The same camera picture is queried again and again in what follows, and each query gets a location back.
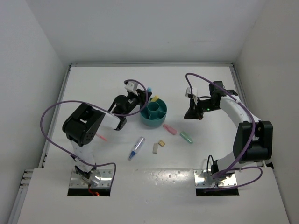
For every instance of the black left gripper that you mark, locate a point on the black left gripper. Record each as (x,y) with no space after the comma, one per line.
(141,97)

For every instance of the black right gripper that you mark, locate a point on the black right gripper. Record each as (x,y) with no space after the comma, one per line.
(194,113)

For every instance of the yellow highlighter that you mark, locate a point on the yellow highlighter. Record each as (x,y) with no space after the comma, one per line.
(155,98)

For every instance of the green highlighter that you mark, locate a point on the green highlighter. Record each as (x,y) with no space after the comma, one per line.
(186,137)

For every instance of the pink highlighter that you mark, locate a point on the pink highlighter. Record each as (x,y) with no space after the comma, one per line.
(170,129)

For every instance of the clear spray bottle blue cap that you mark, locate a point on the clear spray bottle blue cap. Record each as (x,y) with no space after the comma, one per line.
(136,148)

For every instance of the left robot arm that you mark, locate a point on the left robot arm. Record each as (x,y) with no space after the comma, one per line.
(82,125)

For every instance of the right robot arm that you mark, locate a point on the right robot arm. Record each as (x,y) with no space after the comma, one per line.
(254,137)

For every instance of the teal round desk organizer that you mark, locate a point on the teal round desk organizer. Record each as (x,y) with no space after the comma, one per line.
(154,114)

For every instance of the yellow eraser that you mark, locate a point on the yellow eraser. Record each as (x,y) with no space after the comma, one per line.
(161,143)

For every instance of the grey eraser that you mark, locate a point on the grey eraser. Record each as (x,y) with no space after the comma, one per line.
(155,148)

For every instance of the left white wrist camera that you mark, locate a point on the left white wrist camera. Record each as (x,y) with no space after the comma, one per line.
(131,86)

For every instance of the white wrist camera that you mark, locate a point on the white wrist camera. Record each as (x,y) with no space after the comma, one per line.
(131,86)
(191,93)

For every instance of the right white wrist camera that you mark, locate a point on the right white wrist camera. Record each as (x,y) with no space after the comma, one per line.
(191,93)

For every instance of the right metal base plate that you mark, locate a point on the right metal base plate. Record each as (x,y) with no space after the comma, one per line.
(205,181)

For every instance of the metal base plate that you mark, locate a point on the metal base plate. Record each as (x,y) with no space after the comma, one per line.
(99,179)
(205,181)

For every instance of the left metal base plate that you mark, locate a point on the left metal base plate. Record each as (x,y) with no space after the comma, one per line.
(99,179)

